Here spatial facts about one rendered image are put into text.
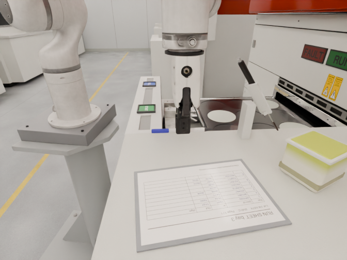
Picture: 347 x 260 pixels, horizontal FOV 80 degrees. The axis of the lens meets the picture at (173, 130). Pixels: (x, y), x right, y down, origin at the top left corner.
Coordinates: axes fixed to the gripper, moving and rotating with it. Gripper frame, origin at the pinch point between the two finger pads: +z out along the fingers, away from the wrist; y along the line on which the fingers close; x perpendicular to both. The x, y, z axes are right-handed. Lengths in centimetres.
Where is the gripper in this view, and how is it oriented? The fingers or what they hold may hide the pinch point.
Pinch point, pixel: (182, 123)
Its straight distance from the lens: 46.7
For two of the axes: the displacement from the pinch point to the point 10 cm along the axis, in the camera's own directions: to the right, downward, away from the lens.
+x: -10.0, 0.3, -0.6
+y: -0.7, -4.6, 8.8
